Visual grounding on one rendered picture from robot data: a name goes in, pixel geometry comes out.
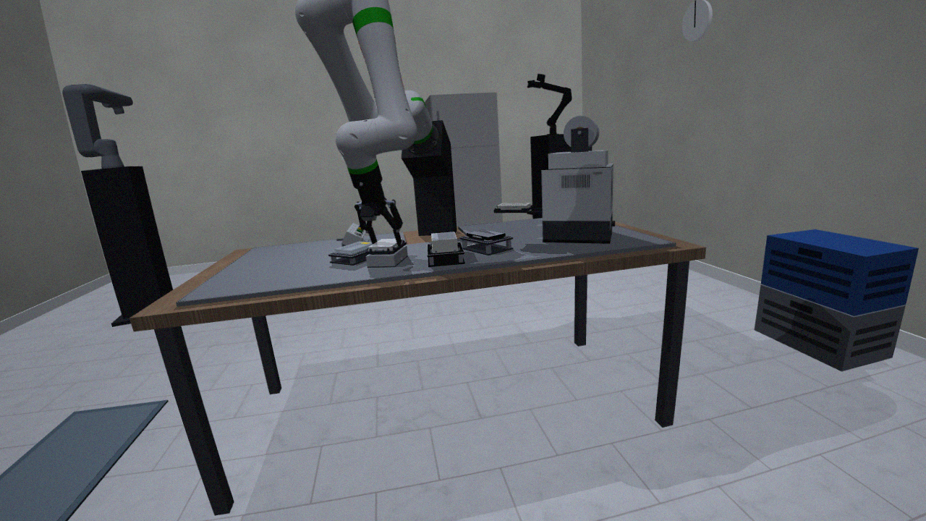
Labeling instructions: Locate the clear plastic lid with yellow tape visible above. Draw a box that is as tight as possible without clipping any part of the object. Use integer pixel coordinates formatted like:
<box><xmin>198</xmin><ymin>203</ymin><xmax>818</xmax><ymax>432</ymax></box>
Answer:
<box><xmin>335</xmin><ymin>242</ymin><xmax>372</xmax><ymax>253</ymax></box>

